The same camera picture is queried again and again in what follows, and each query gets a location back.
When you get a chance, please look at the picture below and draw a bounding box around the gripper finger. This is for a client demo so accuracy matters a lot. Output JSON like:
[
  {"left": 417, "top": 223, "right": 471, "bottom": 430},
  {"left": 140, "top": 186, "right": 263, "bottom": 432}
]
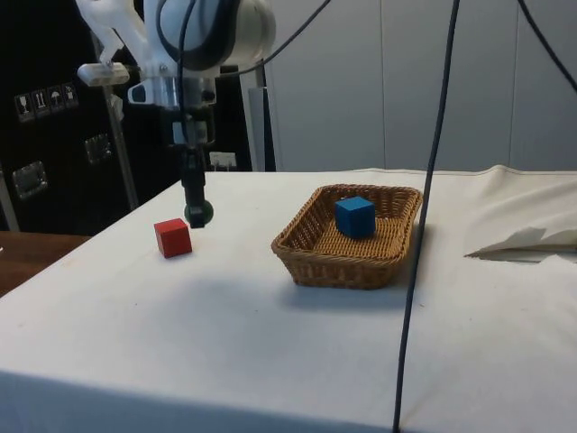
[{"left": 181, "top": 148, "right": 206, "bottom": 229}]

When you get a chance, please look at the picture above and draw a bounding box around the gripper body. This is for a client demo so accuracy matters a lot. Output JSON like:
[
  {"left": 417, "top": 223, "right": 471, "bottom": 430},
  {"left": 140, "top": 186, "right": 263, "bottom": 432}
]
[{"left": 169, "top": 107, "right": 216, "bottom": 149}]

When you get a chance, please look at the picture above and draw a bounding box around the green ball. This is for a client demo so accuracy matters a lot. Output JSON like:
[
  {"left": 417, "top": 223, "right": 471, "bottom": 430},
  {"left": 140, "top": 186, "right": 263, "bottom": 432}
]
[{"left": 183, "top": 200, "right": 216, "bottom": 228}]

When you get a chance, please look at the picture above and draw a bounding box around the wicker basket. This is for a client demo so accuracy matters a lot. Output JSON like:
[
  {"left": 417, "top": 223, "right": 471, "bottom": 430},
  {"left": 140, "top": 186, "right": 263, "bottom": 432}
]
[{"left": 270, "top": 183, "right": 426, "bottom": 291}]

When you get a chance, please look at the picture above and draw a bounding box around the red cube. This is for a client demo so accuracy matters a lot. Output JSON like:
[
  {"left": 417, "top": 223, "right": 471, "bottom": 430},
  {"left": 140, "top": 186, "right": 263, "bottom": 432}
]
[{"left": 152, "top": 217, "right": 194, "bottom": 260}]

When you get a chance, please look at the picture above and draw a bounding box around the silver metal pole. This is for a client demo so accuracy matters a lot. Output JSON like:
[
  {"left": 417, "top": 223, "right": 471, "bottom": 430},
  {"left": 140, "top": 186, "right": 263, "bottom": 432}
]
[{"left": 105, "top": 80, "right": 140, "bottom": 212}]

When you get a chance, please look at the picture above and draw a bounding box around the pale locker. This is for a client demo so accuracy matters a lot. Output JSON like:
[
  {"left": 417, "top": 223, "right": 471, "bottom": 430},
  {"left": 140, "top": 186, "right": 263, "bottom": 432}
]
[
  {"left": 268, "top": 0, "right": 385, "bottom": 173},
  {"left": 510, "top": 0, "right": 577, "bottom": 172},
  {"left": 381, "top": 0, "right": 514, "bottom": 171}
]

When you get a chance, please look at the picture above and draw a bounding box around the blue cube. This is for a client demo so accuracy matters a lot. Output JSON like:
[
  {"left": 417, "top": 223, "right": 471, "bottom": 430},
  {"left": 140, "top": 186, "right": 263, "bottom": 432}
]
[{"left": 334, "top": 195, "right": 377, "bottom": 238}]

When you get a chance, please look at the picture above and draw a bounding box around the black cable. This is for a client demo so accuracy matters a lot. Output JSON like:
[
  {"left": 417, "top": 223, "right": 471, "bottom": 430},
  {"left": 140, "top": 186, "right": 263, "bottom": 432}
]
[
  {"left": 176, "top": 0, "right": 200, "bottom": 150},
  {"left": 390, "top": 0, "right": 462, "bottom": 433},
  {"left": 516, "top": 0, "right": 577, "bottom": 94},
  {"left": 219, "top": 0, "right": 334, "bottom": 77}
]

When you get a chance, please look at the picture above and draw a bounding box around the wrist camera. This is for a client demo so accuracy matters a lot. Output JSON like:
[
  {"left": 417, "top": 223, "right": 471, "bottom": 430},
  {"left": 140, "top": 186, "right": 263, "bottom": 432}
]
[{"left": 77, "top": 61, "right": 133, "bottom": 88}]

